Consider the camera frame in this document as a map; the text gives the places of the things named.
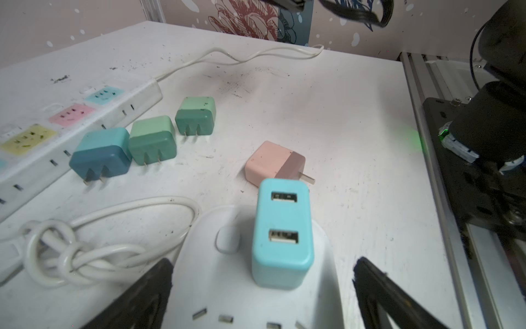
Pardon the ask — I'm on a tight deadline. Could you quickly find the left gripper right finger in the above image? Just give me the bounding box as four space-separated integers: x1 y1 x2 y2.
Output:
353 257 445 328

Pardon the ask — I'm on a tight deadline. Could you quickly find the aluminium front rail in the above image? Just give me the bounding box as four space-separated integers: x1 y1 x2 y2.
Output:
399 52 525 328

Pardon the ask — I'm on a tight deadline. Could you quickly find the green charger plug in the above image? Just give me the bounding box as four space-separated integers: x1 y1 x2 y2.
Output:
128 115 178 166
175 97 216 136

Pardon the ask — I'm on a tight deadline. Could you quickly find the white power strip cable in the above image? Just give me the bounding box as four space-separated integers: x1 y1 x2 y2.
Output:
153 44 325 81

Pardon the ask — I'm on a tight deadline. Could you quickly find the pink charger plug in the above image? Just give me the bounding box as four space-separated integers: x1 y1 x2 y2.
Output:
245 141 315 187

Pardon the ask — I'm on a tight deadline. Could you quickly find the dark teal charger plug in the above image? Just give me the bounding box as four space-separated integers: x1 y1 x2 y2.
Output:
69 127 132 182

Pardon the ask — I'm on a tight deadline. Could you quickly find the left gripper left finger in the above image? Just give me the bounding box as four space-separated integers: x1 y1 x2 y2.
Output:
84 258 173 328

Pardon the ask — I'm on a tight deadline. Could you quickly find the white square socket cube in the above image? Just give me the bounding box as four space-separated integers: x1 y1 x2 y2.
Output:
162 205 345 328

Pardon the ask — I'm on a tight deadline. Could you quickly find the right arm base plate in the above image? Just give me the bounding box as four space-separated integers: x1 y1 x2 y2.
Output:
423 97 525 241

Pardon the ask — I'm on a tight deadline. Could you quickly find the white multicolour power strip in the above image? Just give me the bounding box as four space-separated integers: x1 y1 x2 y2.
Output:
1 72 162 220

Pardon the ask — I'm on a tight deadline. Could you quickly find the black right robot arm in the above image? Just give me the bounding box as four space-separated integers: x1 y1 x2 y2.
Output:
438 1 525 171

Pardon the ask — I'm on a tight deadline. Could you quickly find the white cable of white cube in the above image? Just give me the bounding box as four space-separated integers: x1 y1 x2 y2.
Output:
0 195 201 289

